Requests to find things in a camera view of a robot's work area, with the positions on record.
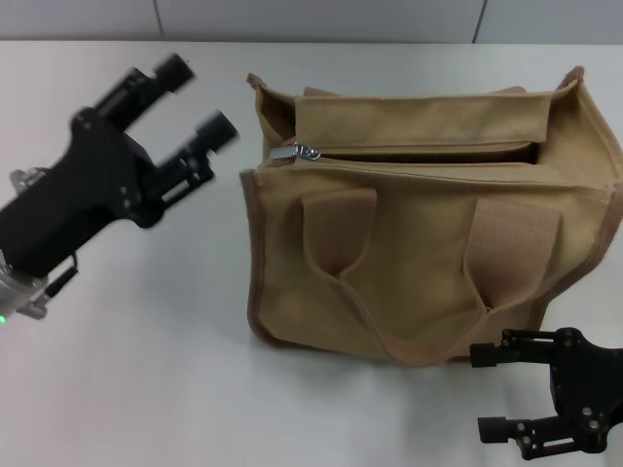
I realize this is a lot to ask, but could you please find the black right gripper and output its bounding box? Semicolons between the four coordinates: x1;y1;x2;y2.
469;328;623;461

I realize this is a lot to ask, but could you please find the khaki canvas food bag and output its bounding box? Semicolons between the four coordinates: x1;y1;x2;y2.
239;65;623;369

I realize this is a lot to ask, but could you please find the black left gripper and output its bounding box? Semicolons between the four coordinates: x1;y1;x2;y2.
0;54;239;282

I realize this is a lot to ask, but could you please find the left gripper cable with connector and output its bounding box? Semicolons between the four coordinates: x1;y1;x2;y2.
42;255;80;300

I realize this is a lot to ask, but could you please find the silver metal zipper pull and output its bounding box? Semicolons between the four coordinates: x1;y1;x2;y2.
270;141;322;162

